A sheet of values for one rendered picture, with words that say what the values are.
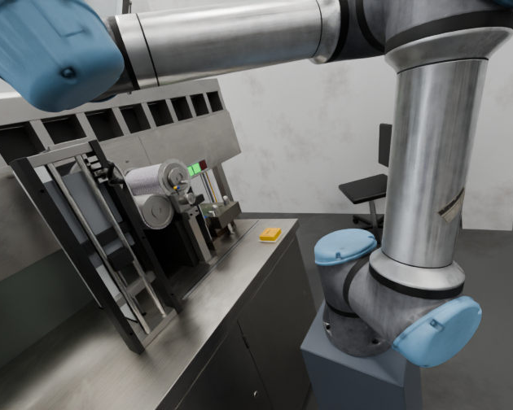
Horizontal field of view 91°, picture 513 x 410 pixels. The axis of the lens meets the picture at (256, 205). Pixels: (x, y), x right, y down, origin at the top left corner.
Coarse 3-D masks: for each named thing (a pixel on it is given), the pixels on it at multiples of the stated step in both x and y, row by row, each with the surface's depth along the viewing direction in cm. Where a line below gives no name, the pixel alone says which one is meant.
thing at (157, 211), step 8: (136, 200) 87; (144, 200) 84; (152, 200) 86; (160, 200) 89; (168, 200) 91; (144, 208) 83; (152, 208) 86; (160, 208) 88; (168, 208) 91; (144, 216) 83; (152, 216) 86; (160, 216) 88; (168, 216) 91; (152, 224) 85; (160, 224) 88
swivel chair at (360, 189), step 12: (384, 132) 215; (384, 144) 218; (384, 156) 221; (360, 180) 241; (372, 180) 233; (384, 180) 225; (348, 192) 223; (360, 192) 216; (372, 192) 209; (384, 192) 204; (372, 204) 228; (360, 216) 259; (372, 216) 233; (360, 228) 239; (372, 228) 237
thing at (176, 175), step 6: (174, 168) 91; (180, 168) 93; (168, 174) 91; (174, 174) 91; (180, 174) 94; (168, 180) 91; (174, 180) 91; (180, 180) 94; (174, 186) 92; (180, 186) 93
